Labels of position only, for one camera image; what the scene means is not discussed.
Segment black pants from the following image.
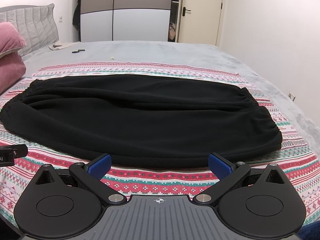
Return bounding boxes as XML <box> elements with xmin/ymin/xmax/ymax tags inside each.
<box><xmin>1</xmin><ymin>75</ymin><xmax>283</xmax><ymax>170</ymax></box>

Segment patterned red green blanket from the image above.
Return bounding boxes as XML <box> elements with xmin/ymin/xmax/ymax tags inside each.
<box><xmin>1</xmin><ymin>62</ymin><xmax>319</xmax><ymax>228</ymax></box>

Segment lower pink pillow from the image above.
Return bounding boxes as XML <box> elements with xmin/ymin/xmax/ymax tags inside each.
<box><xmin>0</xmin><ymin>52</ymin><xmax>26</xmax><ymax>94</ymax></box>

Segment pink pillow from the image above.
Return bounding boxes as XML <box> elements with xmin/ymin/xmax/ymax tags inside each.
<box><xmin>0</xmin><ymin>52</ymin><xmax>26</xmax><ymax>94</ymax></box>
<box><xmin>0</xmin><ymin>22</ymin><xmax>27</xmax><ymax>57</ymax></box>

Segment upper pink pillow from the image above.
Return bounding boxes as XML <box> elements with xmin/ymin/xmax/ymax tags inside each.
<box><xmin>0</xmin><ymin>22</ymin><xmax>27</xmax><ymax>57</ymax></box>

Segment grey bed sheet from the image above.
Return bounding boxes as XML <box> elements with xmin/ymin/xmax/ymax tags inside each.
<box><xmin>22</xmin><ymin>41</ymin><xmax>319</xmax><ymax>155</ymax></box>

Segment beige cloth on bed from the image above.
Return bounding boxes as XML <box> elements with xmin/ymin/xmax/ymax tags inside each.
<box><xmin>48</xmin><ymin>41</ymin><xmax>77</xmax><ymax>50</ymax></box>

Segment grey padded headboard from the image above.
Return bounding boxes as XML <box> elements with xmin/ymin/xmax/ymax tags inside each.
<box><xmin>1</xmin><ymin>3</ymin><xmax>59</xmax><ymax>56</ymax></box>

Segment white grey wardrobe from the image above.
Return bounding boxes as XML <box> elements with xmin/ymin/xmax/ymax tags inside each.
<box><xmin>74</xmin><ymin>0</ymin><xmax>181</xmax><ymax>42</ymax></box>

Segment cream door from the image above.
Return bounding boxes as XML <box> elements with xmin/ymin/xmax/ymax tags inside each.
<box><xmin>178</xmin><ymin>0</ymin><xmax>223</xmax><ymax>45</ymax></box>

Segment white wall socket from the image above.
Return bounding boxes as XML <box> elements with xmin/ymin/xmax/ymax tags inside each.
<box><xmin>288</xmin><ymin>92</ymin><xmax>296</xmax><ymax>101</ymax></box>

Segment black door handle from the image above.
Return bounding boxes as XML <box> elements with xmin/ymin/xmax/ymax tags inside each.
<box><xmin>182</xmin><ymin>7</ymin><xmax>191</xmax><ymax>17</ymax></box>

